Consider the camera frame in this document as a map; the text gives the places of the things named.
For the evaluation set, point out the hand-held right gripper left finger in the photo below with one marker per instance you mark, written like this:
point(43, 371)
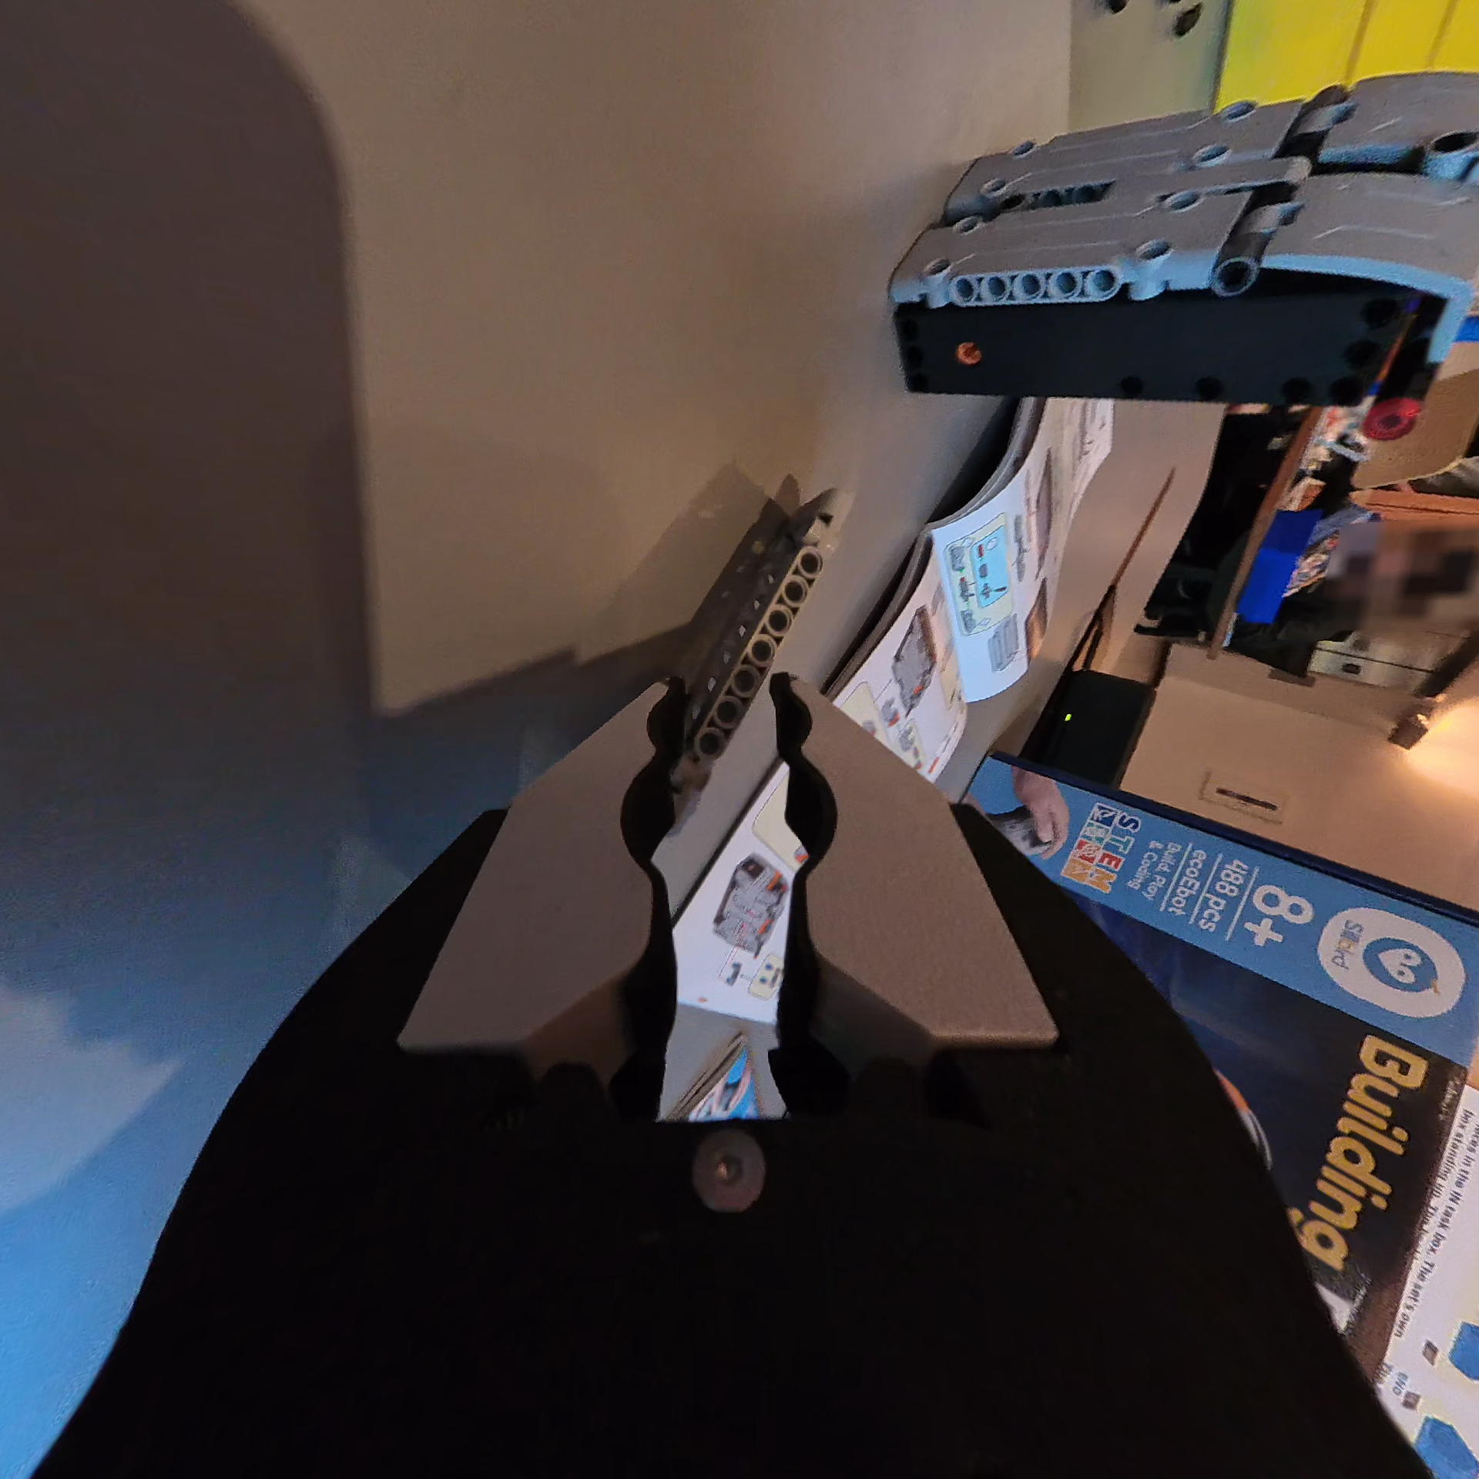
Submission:
point(532, 925)

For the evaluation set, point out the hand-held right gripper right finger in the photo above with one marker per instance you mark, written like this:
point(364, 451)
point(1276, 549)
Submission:
point(925, 925)

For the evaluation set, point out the dark grey perforated beam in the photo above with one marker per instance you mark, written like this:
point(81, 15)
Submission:
point(756, 637)

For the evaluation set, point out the yellow plastic bin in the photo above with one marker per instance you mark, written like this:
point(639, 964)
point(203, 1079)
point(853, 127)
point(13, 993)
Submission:
point(1340, 48)

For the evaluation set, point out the grey desk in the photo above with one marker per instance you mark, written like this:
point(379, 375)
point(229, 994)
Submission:
point(577, 289)

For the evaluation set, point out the black device with green light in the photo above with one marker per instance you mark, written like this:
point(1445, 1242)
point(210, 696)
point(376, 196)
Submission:
point(1098, 730)

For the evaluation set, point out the instruction booklet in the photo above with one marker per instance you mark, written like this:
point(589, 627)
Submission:
point(983, 578)

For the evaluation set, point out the blue cardboard box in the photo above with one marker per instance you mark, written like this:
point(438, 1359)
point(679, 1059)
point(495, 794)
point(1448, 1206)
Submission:
point(1272, 1042)

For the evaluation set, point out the blue storage bin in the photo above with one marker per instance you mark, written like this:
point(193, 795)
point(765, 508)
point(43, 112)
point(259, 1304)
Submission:
point(1272, 578)

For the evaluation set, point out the long wooden table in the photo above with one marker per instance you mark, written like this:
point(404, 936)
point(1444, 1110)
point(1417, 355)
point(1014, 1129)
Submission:
point(1275, 508)

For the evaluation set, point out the grey toy robot model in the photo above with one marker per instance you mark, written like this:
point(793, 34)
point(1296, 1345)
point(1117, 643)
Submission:
point(1156, 335)

